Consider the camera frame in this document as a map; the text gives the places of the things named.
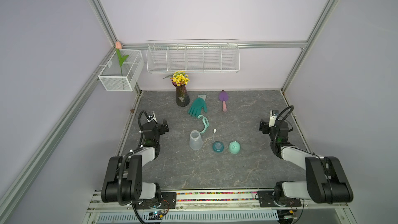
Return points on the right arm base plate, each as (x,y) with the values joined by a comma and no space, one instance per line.
(268,198)

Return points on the white mesh wall basket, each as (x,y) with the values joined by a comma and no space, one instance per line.
(110,75)

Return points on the white vented cable duct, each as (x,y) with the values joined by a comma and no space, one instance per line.
(189,217)

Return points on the yellow flower bouquet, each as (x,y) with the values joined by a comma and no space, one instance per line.
(178,78)

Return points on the pink artificial tulip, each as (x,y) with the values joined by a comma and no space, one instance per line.
(121,58)

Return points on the white wire wall shelf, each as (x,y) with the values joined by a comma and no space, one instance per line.
(193,56)

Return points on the mint green bottle cap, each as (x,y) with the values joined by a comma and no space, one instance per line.
(234,147)

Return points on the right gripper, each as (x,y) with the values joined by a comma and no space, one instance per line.
(264,127)

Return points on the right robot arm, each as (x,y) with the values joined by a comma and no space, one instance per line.
(325,180)

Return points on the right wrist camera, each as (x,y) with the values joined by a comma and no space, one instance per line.
(273,117)

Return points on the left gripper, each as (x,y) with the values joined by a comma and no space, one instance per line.
(162,130)

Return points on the dark purple glass vase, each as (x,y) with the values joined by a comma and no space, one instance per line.
(182,97)

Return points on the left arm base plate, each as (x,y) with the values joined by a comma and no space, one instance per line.
(166,201)

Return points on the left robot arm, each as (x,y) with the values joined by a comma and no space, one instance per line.
(123,182)

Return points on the teal bottle collar with nipple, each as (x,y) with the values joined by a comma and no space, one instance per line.
(218,147)

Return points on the purple trowel with pink handle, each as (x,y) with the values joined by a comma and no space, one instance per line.
(223,97)

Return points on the colourful bead strip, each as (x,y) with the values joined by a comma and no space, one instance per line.
(215,196)

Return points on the green rubber glove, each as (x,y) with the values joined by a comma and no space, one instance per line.
(198,106)

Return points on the clear plastic baby bottle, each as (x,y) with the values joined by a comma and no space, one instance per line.
(196,142)

